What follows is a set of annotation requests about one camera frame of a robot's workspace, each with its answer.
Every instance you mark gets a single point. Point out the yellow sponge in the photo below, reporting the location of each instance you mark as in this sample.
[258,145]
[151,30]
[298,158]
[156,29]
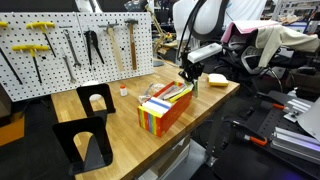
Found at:
[217,80]

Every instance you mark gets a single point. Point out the orange rainbow striped box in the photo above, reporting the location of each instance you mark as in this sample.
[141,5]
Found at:
[173,115]

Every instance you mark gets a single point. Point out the pink cloth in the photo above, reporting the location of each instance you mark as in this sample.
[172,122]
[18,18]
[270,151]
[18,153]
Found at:
[250,26]

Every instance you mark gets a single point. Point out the black pliers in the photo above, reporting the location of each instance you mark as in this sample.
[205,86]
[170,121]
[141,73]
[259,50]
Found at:
[90,38]

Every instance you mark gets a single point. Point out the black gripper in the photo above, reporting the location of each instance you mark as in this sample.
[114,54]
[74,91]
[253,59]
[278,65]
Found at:
[192,70]

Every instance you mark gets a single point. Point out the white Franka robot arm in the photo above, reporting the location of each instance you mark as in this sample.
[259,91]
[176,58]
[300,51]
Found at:
[210,16]

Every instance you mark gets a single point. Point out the aluminium extrusion bars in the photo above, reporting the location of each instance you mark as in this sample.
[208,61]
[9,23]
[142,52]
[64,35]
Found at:
[293,141]

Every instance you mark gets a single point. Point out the black office chair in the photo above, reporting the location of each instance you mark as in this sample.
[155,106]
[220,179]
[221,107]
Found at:
[250,58]

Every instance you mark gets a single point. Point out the beige jacket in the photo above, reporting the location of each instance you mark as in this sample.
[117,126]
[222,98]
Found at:
[283,36]

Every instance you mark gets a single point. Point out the yellow edged booklet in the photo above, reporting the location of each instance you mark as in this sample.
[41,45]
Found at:
[180,93]

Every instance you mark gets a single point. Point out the large black metal bookend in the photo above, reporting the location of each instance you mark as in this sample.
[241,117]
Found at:
[100,133]

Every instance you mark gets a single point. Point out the white backdrop sheet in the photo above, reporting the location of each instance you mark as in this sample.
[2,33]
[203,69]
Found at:
[246,10]

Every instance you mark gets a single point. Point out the small black metal bookend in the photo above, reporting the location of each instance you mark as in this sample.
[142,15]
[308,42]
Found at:
[108,100]

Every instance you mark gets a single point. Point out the black perforated cart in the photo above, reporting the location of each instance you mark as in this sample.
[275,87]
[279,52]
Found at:
[253,163]

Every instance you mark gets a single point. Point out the silver metal brackets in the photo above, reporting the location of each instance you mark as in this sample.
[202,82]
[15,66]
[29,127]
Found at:
[298,108]

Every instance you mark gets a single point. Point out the short silver wrench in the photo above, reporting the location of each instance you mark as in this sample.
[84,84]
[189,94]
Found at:
[68,66]

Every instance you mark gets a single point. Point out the white pegboard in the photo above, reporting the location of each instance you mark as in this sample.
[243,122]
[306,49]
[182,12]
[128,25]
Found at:
[50,75]

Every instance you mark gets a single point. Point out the wooden side table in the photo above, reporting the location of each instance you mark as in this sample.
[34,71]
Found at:
[170,44]

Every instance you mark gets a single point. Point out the white blue striped booklet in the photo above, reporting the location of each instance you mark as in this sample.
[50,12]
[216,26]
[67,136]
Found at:
[156,105]

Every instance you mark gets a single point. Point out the long silver wrench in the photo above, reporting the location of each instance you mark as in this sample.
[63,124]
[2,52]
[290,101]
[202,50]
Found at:
[71,46]

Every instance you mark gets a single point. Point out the small white orange-capped bottle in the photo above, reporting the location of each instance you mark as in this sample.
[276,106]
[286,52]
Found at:
[123,90]

